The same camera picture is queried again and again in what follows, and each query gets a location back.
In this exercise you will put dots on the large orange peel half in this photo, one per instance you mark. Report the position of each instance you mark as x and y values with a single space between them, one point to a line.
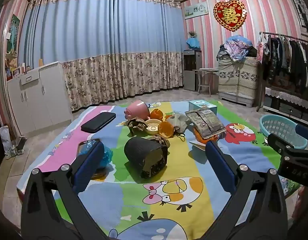
166 130

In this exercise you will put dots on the pile of clothes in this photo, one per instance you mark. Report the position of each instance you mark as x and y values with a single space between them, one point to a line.
235 46

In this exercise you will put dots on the white lace cloth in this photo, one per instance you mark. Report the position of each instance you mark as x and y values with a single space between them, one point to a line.
283 93

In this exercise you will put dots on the grey face mask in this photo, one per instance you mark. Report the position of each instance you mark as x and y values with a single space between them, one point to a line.
177 121

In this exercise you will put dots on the colourful wall poster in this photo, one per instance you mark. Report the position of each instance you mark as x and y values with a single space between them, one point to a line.
13 35

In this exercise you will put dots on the teal tissue box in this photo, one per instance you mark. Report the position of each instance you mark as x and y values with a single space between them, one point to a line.
202 105

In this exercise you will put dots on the brown paper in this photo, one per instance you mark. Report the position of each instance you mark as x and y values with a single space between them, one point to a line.
134 126
160 140

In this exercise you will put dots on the blue covered water bottle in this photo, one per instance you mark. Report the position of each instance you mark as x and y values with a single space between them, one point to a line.
193 43

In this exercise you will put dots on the small orange peel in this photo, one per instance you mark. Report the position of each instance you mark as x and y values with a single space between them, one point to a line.
169 117

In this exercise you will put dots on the red heart wall decoration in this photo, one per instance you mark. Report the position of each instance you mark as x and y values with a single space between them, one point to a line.
230 15

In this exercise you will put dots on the yellow bottle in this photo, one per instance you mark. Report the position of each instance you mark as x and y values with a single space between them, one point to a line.
40 62

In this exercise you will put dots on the pink hanging bag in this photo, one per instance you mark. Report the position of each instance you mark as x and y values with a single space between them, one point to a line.
260 51

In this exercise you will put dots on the grey snack packet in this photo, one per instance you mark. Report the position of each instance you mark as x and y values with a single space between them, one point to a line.
205 122

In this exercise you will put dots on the blue plastic bag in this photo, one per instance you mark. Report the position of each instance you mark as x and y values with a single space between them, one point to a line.
107 156

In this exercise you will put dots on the framed wall poster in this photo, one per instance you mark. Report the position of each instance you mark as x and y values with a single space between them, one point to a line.
302 10

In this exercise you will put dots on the small stool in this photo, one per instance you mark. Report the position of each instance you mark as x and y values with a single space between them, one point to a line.
206 71

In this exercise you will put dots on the small potted plant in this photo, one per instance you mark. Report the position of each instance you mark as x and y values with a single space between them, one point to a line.
192 34

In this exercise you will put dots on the cartoon printed blanket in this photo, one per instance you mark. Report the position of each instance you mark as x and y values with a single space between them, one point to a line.
169 217

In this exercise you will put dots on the row of hanging clothes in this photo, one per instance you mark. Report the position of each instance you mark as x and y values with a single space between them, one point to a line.
288 57

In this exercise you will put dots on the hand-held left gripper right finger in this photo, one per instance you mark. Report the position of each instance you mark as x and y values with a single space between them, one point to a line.
219 165

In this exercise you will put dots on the black case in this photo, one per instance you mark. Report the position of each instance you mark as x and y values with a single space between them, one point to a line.
97 122

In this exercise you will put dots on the water dispenser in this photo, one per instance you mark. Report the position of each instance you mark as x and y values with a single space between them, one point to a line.
191 72

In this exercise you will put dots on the smartphone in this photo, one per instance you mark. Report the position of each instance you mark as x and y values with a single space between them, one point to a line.
84 146

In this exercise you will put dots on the small photo frame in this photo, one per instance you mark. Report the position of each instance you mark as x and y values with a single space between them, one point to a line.
16 72

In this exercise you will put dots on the black cylindrical bag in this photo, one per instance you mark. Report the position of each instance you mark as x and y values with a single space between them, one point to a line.
140 155

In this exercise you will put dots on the low dark cabinet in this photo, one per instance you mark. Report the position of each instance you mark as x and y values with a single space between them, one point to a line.
288 108

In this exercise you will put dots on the pink mug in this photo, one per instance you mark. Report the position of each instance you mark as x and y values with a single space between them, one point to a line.
137 110

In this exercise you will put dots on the metal clothes rack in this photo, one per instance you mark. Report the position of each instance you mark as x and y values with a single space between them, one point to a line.
281 35

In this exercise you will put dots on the clear plastic bag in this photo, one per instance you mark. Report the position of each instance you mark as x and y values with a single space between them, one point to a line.
4 140

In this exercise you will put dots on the landscape wall picture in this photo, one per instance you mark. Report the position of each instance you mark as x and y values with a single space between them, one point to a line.
196 10

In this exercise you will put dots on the turquoise plastic basket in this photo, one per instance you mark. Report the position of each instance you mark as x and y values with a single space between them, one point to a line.
276 126

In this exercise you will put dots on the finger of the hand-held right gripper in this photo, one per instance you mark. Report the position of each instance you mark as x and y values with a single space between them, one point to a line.
305 132
280 143

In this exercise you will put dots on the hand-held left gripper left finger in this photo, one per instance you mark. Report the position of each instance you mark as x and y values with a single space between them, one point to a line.
90 162

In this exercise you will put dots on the white cabinet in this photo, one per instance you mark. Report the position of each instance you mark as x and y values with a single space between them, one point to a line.
44 100

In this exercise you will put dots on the blue floral curtain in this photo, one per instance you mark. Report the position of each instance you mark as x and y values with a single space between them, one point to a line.
94 42

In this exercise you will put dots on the cream plastic lid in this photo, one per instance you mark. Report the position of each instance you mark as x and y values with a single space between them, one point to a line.
152 126

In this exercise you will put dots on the cloth covered wardrobe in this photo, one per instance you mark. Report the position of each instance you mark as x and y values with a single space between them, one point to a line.
237 80

